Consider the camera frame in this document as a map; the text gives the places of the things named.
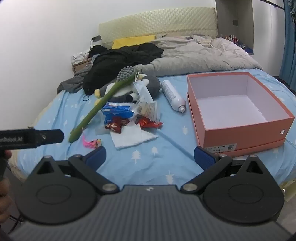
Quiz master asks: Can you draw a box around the orange-rimmed white cardboard box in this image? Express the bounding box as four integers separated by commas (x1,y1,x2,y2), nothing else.
187,72,296,156

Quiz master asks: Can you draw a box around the blue printed bed sheet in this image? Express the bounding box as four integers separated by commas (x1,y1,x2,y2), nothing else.
32,67,296,188

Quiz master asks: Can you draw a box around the clear plastic bag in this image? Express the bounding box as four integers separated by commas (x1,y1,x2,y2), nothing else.
134,101,161,122

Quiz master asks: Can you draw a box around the black clothing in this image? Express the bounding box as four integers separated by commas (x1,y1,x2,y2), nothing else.
83,43,164,95

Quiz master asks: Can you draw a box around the grey penguin plush toy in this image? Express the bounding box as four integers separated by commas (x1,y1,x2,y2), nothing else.
94,74,161,103

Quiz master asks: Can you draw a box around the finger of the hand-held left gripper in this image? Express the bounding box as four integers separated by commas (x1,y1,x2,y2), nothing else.
35,129,65,147

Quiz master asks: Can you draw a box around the person's left hand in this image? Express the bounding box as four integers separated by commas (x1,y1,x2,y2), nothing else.
0,150,12,224

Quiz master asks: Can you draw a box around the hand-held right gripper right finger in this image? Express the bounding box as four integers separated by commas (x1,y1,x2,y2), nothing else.
180,146,277,194

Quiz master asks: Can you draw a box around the blue curtain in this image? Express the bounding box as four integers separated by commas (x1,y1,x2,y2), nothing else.
279,0,296,87

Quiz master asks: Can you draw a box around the white spray bottle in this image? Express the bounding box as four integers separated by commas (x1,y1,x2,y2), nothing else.
161,79,187,113

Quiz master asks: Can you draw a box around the white plastic bag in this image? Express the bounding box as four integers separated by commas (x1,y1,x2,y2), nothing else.
71,50,91,65

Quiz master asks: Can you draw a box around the cream padded headboard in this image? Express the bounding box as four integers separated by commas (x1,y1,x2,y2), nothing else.
99,7,218,49

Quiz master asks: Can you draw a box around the dark grey cloth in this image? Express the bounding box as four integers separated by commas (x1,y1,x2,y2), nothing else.
57,74,89,94

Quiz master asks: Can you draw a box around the row of small bottles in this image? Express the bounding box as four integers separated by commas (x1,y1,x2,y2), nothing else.
220,34,252,55

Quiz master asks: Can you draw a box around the red snack packet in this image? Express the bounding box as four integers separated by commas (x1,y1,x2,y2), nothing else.
105,116,130,134
136,116,163,129

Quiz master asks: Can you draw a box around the grey duvet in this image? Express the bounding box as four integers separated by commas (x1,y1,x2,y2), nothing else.
133,35,264,77

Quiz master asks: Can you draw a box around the white tissue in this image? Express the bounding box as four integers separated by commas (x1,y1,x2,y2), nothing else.
110,120,159,149

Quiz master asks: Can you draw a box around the green giant toothbrush toy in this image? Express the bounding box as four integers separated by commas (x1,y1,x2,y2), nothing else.
69,65,139,143

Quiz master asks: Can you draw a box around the yellow pillow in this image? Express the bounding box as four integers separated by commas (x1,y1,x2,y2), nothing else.
112,35,156,49

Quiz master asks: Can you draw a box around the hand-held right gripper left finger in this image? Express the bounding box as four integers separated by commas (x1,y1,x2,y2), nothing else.
25,146,118,194

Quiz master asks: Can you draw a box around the brown cardboard box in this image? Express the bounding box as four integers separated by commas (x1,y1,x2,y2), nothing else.
72,58,93,75

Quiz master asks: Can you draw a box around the blue snack packet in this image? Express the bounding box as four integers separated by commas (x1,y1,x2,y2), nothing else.
101,102,136,124

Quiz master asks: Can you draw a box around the pink small toy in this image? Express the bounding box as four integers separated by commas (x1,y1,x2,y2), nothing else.
82,136,102,149

